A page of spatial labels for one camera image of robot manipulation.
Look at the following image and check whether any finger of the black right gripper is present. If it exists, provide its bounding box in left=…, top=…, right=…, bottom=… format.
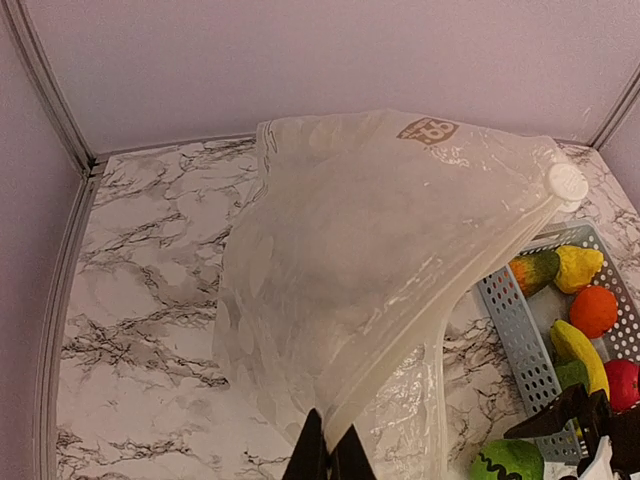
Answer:
left=503, top=384, right=588, bottom=439

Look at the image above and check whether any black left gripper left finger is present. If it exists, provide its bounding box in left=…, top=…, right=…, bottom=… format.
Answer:
left=282, top=409, right=329, bottom=480

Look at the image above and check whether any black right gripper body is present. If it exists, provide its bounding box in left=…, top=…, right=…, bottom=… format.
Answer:
left=577, top=390, right=639, bottom=479

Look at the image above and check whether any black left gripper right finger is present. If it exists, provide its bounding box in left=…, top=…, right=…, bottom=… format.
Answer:
left=329, top=425, right=376, bottom=480

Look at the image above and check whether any yellow toy banana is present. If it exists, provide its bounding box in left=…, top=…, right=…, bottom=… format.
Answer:
left=550, top=320, right=610, bottom=398

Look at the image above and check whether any red toy apple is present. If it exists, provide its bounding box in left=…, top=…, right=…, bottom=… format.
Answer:
left=604, top=359, right=639, bottom=413

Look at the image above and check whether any green toy watermelon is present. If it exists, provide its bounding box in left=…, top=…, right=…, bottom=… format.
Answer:
left=469, top=440, right=544, bottom=480

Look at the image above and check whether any orange toy orange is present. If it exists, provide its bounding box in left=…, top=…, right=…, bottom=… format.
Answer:
left=569, top=286, right=618, bottom=339

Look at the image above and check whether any green orange toy mango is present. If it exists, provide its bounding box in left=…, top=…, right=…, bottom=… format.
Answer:
left=509, top=250, right=560, bottom=298

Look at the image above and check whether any clear zip top bag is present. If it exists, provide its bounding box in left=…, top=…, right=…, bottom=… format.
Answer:
left=214, top=110, right=588, bottom=479

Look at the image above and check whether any green toy bell pepper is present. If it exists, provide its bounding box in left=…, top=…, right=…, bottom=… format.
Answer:
left=554, top=359, right=590, bottom=391

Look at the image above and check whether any grey plastic basket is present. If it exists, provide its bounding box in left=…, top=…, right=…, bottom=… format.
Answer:
left=477, top=222, right=640, bottom=464

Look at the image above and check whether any right aluminium frame post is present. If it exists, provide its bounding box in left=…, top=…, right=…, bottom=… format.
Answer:
left=588, top=67, right=640, bottom=150

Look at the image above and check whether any aluminium frame post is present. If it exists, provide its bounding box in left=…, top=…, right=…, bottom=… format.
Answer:
left=588, top=67, right=640, bottom=150
left=0, top=0, right=104, bottom=176

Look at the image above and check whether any left aluminium frame post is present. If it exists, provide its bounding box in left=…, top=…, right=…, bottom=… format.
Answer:
left=0, top=0, right=104, bottom=176

